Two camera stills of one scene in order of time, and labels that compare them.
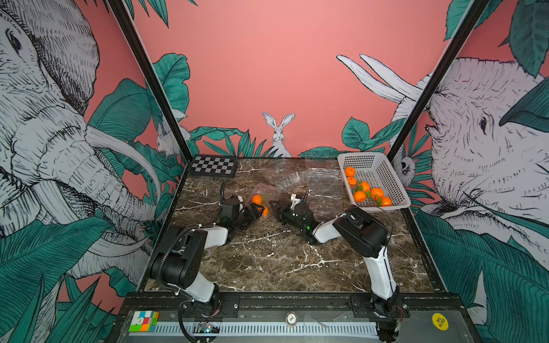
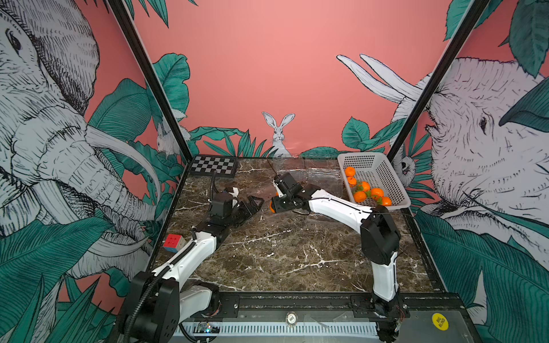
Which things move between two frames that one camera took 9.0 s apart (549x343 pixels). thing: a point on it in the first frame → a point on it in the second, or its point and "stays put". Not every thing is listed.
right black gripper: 283,211 → 277,206
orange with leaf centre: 377,193 stays put
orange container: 349,171 stays put
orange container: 386,201 stays put
